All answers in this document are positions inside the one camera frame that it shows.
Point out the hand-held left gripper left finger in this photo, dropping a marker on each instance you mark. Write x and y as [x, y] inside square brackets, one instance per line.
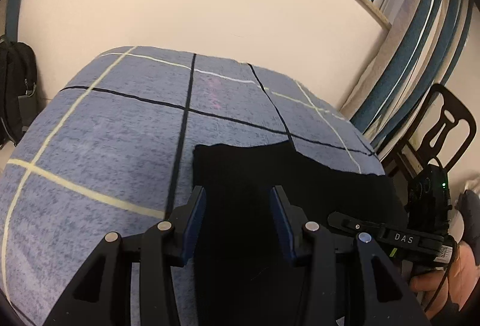
[195, 224]

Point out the dark chair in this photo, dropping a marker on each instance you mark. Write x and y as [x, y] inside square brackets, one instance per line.
[455, 112]

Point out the person's right hand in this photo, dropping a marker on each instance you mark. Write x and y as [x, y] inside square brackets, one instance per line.
[423, 284]

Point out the blue checked bed sheet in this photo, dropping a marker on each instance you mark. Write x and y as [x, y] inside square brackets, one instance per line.
[112, 131]

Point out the black pants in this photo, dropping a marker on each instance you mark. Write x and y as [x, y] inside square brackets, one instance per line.
[243, 179]

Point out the grey cloth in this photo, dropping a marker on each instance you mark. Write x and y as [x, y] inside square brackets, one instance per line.
[470, 207]

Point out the blue striped curtain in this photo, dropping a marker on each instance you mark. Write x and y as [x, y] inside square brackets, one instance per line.
[405, 78]
[13, 7]

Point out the black backpack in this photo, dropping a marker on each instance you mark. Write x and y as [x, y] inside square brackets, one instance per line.
[17, 86]

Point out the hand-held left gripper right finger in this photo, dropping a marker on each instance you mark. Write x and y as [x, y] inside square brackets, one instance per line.
[283, 224]

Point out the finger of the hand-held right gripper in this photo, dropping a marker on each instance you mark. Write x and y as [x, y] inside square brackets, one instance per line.
[352, 225]

